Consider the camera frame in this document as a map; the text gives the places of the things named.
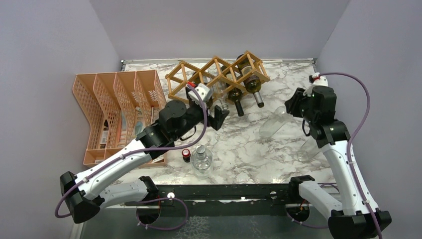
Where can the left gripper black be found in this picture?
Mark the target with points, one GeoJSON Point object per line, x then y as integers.
{"type": "Point", "coordinates": [220, 116]}

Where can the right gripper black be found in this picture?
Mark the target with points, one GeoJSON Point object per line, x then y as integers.
{"type": "Point", "coordinates": [292, 104]}

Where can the green wine bottle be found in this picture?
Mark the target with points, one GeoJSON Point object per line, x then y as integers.
{"type": "Point", "coordinates": [252, 83]}
{"type": "Point", "coordinates": [234, 95]}

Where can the clear round glass bottle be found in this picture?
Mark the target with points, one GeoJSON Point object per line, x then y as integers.
{"type": "Point", "coordinates": [274, 122]}

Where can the round clear glass decanter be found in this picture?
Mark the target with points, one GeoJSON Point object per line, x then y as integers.
{"type": "Point", "coordinates": [202, 162]}

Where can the tall clear glass bottle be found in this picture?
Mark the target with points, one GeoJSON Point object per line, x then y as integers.
{"type": "Point", "coordinates": [218, 88]}

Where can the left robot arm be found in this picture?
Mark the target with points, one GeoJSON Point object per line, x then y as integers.
{"type": "Point", "coordinates": [86, 193]}

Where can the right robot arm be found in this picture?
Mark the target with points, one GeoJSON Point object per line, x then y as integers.
{"type": "Point", "coordinates": [356, 215]}

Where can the wooden lattice wine rack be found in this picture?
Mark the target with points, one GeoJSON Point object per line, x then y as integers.
{"type": "Point", "coordinates": [211, 72]}

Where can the small red capped jar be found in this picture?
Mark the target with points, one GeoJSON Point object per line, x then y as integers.
{"type": "Point", "coordinates": [186, 155]}

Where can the peach plastic file organizer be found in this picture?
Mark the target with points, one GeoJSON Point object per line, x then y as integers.
{"type": "Point", "coordinates": [118, 106]}

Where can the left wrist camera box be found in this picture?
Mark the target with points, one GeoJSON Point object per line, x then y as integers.
{"type": "Point", "coordinates": [199, 91]}

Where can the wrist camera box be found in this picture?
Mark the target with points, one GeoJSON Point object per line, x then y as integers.
{"type": "Point", "coordinates": [199, 91]}
{"type": "Point", "coordinates": [315, 80]}

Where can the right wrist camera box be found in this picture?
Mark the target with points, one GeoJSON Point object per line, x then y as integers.
{"type": "Point", "coordinates": [315, 80]}

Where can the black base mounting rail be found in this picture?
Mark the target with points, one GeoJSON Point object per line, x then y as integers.
{"type": "Point", "coordinates": [226, 200]}

